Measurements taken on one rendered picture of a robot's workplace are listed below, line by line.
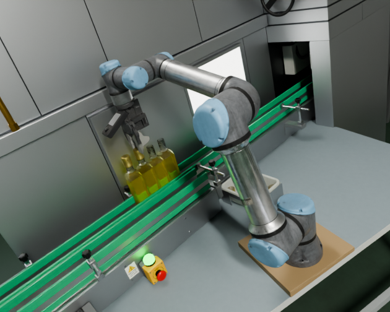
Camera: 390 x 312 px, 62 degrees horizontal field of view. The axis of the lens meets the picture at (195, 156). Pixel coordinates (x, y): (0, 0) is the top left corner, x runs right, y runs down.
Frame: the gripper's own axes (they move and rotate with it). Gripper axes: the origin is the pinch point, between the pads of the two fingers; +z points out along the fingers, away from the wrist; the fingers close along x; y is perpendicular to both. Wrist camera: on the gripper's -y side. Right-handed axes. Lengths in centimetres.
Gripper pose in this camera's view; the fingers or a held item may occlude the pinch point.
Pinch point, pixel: (137, 150)
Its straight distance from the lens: 132.1
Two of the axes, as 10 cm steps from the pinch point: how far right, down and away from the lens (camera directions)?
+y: 7.1, -5.0, 4.9
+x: -6.5, -2.2, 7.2
